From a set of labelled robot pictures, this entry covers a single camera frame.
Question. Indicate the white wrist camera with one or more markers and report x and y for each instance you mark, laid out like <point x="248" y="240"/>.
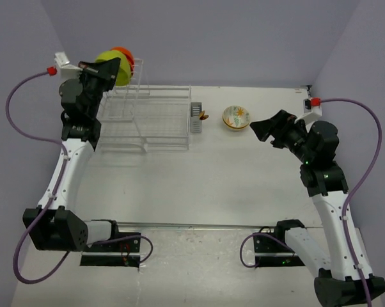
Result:
<point x="65" y="69"/>
<point x="312" y="111"/>

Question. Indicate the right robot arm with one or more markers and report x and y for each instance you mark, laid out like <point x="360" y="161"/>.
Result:
<point x="342" y="276"/>

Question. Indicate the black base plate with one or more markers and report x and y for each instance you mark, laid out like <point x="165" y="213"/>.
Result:
<point x="269" y="253"/>
<point x="118" y="254"/>

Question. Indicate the orange bowl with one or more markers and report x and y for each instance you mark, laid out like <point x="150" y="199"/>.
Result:
<point x="131" y="61"/>
<point x="120" y="49"/>

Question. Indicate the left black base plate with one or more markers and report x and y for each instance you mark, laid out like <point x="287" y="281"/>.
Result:
<point x="118" y="254"/>

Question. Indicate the blue patterned yellow bowl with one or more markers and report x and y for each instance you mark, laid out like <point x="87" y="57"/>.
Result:
<point x="236" y="129"/>

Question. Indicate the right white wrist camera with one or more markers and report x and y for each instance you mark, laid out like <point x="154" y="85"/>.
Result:
<point x="312" y="111"/>

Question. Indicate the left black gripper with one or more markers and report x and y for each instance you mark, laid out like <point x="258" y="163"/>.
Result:
<point x="106" y="71"/>

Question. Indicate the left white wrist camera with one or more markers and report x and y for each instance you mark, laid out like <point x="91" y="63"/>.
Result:
<point x="65" y="69"/>

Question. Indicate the green bowl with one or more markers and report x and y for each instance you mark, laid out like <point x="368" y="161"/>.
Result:
<point x="124" y="72"/>

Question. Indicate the grey cutlery holder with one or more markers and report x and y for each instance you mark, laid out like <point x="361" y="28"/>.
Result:
<point x="195" y="122"/>

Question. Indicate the floral patterned yellow bowl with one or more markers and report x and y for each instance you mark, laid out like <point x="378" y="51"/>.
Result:
<point x="236" y="116"/>

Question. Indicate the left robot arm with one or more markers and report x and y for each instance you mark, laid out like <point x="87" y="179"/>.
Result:
<point x="53" y="224"/>

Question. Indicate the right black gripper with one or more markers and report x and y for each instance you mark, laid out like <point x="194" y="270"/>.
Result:
<point x="279" y="128"/>

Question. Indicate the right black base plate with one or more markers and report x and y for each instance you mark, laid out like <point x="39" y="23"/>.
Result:
<point x="269" y="253"/>

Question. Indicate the white wire dish rack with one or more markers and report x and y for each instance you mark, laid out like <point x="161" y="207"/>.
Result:
<point x="143" y="117"/>

